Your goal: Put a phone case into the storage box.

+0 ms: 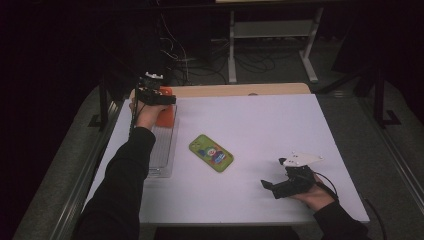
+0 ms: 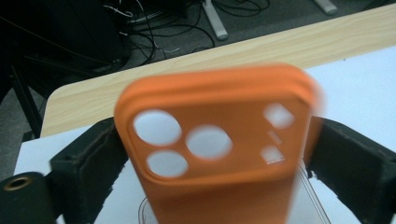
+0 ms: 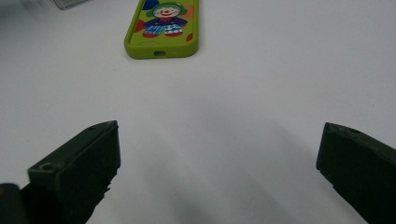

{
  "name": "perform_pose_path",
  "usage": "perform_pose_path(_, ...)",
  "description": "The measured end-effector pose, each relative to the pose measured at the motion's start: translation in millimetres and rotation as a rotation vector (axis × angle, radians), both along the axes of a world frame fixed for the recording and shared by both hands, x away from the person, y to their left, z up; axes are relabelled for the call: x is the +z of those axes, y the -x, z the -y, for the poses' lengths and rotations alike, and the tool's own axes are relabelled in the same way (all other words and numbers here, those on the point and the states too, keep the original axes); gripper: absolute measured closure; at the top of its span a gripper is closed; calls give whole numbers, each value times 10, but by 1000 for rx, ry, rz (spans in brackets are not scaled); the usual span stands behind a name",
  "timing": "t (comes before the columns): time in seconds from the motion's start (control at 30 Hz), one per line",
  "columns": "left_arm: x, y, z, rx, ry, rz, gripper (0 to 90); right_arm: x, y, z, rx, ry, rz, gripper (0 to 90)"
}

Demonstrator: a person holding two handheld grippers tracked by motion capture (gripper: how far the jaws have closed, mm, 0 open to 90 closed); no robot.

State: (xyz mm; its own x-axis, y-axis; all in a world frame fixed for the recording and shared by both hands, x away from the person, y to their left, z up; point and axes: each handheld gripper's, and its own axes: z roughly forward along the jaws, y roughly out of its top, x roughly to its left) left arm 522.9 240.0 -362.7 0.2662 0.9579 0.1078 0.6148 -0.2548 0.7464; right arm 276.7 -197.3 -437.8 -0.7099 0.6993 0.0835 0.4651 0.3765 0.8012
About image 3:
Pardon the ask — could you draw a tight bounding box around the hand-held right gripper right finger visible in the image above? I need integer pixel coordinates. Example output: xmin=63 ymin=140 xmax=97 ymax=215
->
xmin=316 ymin=121 xmax=396 ymax=224

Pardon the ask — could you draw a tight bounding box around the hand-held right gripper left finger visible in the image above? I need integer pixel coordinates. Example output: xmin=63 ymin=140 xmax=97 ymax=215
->
xmin=21 ymin=120 xmax=121 ymax=224

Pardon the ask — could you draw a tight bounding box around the clear plastic bin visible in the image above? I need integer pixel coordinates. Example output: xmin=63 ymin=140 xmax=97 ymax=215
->
xmin=50 ymin=0 xmax=94 ymax=11

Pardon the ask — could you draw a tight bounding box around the green phone case clown print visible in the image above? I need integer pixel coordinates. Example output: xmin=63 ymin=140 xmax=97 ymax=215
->
xmin=123 ymin=0 xmax=200 ymax=60

